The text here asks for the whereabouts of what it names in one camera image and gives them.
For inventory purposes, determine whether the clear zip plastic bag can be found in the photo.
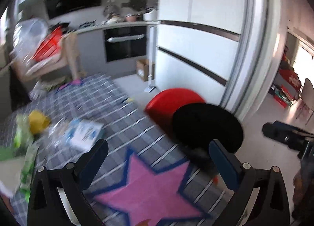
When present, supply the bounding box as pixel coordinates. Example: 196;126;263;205
48;118;70;147

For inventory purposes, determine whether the green plastic bag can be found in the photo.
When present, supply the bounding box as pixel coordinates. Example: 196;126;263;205
1;114;39;198

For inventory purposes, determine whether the blue white milk carton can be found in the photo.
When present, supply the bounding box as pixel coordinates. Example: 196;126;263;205
65;118;104;152

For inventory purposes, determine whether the grey checkered star rug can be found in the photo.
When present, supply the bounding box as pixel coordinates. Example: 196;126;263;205
1;74;230;225

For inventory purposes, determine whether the beige wooden chair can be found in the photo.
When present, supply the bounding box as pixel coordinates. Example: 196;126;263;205
11;32;87;82

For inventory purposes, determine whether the small cardboard box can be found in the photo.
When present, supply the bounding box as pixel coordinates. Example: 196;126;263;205
136;59;150;82

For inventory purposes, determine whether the clear plastic bag on chair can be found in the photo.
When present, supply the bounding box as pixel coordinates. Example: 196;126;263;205
13;18;48;57

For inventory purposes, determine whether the built-in black oven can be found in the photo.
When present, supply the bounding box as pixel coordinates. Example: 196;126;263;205
104;26;147;62

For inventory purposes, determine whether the black frying pan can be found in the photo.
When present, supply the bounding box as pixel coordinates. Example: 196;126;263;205
121;0;147;12

